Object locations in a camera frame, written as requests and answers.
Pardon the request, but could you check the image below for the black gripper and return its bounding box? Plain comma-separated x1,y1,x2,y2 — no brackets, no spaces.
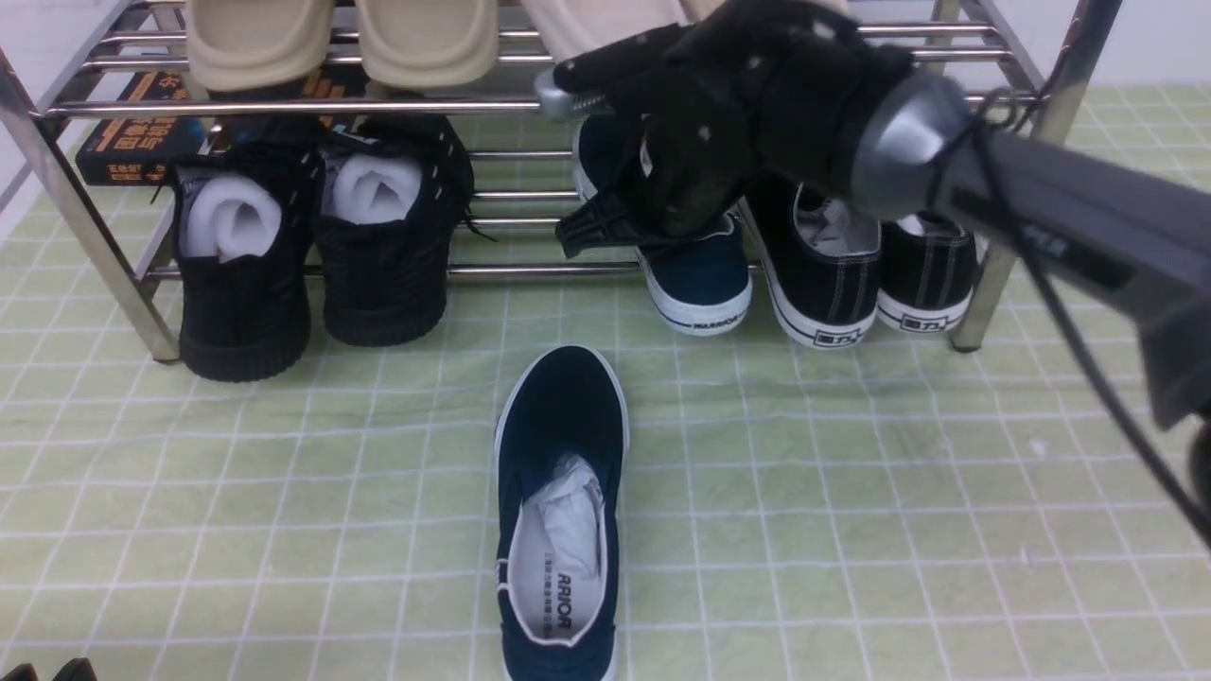
534,1,914,257

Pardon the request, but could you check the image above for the navy slip-on shoe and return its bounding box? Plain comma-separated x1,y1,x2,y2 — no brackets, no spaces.
572,113,753,337
494,345,630,680

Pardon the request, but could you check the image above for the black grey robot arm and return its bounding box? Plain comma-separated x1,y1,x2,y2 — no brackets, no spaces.
534,1,1210,537

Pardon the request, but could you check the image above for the silver metal shoe rack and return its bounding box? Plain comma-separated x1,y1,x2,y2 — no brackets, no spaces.
2,1,1121,365

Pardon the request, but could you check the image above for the cream slipper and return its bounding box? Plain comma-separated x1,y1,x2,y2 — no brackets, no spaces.
520,0,689,61
681,0,851,21

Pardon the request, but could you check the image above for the cream slipper far right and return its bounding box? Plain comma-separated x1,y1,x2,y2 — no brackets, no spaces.
681,0,851,21

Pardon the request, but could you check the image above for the black boot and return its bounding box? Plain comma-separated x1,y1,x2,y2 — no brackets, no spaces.
165,118,325,383
311,113,475,347

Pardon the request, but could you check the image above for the black canvas sneaker left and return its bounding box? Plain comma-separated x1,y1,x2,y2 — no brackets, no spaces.
741,174,882,349

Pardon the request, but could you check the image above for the black canvas sneaker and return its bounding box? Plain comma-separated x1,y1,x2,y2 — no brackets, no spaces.
876,213,978,334
741,174,882,349

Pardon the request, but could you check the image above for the tan slipper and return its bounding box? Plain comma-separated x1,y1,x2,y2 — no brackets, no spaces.
185,1,335,92
355,1,499,90

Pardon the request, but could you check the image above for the black canvas sneaker right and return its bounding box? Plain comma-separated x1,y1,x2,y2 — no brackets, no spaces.
876,213,978,334

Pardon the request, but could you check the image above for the black boot far left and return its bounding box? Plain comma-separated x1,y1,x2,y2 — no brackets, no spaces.
165,118,325,383

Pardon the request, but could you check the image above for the tan slipper far left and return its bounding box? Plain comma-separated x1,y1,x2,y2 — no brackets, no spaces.
185,1,335,92

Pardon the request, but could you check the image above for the black orange book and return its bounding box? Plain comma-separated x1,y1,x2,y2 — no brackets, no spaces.
75,65,368,185

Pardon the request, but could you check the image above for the green checkered floor cloth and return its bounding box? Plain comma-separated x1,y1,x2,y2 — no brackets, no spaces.
0,87,1211,681

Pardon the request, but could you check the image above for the black object bottom left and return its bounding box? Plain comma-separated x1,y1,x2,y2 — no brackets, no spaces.
0,658,99,681

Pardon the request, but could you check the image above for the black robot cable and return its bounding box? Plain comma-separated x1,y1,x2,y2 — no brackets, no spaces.
965,85,1211,550

